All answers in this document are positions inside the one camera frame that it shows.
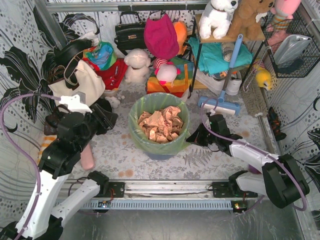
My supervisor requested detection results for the black hat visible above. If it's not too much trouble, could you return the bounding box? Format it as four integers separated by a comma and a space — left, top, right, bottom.
53, 39, 93, 67

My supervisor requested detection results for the white lamb plush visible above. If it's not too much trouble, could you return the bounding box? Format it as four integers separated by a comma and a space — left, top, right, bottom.
124, 48, 151, 84

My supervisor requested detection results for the colourful scarf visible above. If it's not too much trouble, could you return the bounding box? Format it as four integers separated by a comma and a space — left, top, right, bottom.
82, 41, 117, 72

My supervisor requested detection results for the black wire basket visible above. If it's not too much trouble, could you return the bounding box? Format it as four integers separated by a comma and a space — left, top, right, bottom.
261, 12, 320, 79

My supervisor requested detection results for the crumpled brown paper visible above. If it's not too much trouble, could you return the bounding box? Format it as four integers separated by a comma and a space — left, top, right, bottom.
137, 106, 184, 144

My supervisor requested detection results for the blue trash bin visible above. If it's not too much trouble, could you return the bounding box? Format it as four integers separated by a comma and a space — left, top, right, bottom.
144, 151, 176, 161

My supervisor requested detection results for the brown bear plush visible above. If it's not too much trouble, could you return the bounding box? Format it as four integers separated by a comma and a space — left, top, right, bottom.
227, 0, 275, 41

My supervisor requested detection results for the yellow duck plush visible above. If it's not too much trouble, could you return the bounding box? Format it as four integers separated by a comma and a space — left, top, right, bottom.
253, 61, 272, 91

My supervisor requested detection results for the rainbow striped bag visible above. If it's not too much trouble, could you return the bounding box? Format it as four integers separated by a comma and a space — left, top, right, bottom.
146, 57, 194, 98

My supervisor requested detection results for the pink plush toy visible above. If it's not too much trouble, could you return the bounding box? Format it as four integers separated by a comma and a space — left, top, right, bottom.
266, 0, 301, 32

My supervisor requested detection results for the white dog plush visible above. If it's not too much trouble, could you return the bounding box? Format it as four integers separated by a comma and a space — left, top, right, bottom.
199, 0, 239, 40

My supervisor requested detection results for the silver foil pouch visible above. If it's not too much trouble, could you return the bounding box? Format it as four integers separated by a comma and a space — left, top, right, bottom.
273, 34, 313, 65

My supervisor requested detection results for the black frame wooden shelf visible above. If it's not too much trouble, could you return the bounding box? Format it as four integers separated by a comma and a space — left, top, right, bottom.
188, 13, 267, 100

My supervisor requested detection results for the black orange butterfly toy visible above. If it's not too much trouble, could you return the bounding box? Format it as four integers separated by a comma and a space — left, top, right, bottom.
267, 107, 287, 142

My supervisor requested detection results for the white pink plush doll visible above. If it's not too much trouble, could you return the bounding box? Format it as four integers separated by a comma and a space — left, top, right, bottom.
153, 58, 181, 85

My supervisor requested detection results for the beige chenille mop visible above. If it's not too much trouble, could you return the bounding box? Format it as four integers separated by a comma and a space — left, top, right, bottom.
240, 80, 275, 154

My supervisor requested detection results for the orange checked towel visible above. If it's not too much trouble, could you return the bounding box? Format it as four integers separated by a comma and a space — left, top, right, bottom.
36, 135, 57, 165

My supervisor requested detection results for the cream canvas tote bag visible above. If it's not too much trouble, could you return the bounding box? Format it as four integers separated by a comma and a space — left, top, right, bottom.
48, 60, 106, 107

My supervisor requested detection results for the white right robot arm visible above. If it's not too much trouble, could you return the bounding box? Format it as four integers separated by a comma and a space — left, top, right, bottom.
186, 114, 310, 211

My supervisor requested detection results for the purple cable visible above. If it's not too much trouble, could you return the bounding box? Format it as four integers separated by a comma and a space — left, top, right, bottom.
0, 94, 62, 240
199, 104, 308, 212

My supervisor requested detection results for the green trash bag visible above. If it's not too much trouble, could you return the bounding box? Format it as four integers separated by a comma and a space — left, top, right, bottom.
128, 92, 190, 155

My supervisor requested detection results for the teal folded cloth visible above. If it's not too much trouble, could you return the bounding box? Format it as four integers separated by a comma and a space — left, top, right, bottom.
197, 42, 253, 75

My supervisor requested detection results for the magenta cloth bag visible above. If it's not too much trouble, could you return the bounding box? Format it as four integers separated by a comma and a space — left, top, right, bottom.
144, 13, 179, 60

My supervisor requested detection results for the black leather handbag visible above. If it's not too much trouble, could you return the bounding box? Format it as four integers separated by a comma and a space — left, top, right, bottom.
114, 11, 147, 56

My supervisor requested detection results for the orange plush toy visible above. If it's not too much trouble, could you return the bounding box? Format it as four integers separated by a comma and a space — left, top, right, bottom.
173, 21, 187, 55

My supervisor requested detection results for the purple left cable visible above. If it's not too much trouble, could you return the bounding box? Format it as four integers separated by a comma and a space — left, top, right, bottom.
0, 94, 62, 240

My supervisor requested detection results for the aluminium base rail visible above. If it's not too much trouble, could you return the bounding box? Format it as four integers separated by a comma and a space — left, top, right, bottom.
78, 179, 268, 216

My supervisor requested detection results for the blue lint roller mop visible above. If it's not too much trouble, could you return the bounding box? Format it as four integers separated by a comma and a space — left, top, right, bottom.
197, 34, 244, 115

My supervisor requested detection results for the purple orange sock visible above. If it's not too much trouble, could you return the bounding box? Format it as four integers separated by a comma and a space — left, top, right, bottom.
248, 165, 261, 174

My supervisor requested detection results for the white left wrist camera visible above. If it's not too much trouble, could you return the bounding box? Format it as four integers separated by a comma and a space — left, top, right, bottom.
59, 91, 92, 114

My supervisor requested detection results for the pink case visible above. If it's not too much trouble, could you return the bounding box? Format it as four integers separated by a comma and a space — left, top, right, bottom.
80, 144, 95, 171

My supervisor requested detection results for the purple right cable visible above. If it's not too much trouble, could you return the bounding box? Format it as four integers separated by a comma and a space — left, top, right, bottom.
199, 104, 308, 212

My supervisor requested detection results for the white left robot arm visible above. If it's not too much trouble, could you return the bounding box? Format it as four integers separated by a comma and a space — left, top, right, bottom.
0, 103, 118, 240

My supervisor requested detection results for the red cloth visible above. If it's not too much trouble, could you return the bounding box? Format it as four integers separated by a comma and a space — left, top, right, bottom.
93, 58, 128, 90

